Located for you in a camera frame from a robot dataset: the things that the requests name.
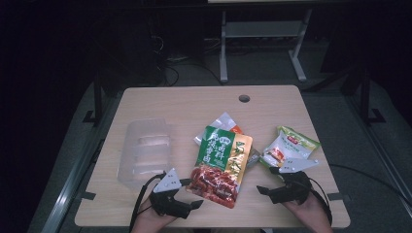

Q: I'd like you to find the small silver packet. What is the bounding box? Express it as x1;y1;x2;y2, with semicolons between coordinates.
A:
246;149;262;168

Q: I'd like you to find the white metal stand frame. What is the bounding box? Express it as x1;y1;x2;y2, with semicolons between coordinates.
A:
219;9;314;83

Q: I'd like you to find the black floor cable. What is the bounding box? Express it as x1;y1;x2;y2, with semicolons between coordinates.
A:
328;163;412;209

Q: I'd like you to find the clear plastic container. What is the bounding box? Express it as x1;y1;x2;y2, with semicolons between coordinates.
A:
117;117;173;190

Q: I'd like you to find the grey metal rail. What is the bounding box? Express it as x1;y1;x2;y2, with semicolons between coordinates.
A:
41;139;106;233
344;95;412;212

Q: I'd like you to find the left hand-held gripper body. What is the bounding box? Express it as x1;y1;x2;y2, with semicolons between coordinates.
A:
149;168;192;219

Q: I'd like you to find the white and orange packet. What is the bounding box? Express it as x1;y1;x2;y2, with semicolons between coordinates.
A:
193;112;245;146

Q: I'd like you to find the right hand-held gripper cable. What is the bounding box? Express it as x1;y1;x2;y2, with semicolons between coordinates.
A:
307;177;334;226

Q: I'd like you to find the black metal stand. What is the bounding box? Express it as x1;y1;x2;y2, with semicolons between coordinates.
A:
359;67;387;126
82;71;105;126

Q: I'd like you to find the person's left hand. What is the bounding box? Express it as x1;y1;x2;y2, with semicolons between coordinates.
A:
130;197;178;233

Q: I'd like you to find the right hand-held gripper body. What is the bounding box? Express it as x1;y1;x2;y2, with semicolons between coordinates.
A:
267;158;320;206

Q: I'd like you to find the white and green packet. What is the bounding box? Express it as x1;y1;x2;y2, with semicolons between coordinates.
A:
259;125;322;169

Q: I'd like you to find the person's right hand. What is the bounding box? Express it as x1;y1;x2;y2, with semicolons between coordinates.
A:
281;193;334;233

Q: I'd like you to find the large green and red packet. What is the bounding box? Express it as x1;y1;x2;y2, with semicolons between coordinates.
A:
187;125;254;209

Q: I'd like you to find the left hand-held gripper cable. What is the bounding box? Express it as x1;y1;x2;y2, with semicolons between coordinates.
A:
128;173;167;233

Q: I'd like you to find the hand-held gripper cable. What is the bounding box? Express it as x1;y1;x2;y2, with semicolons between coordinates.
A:
307;177;334;226
128;173;167;233

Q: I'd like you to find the bundle of dark floor cables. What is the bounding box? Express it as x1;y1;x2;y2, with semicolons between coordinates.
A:
152;32;225;87

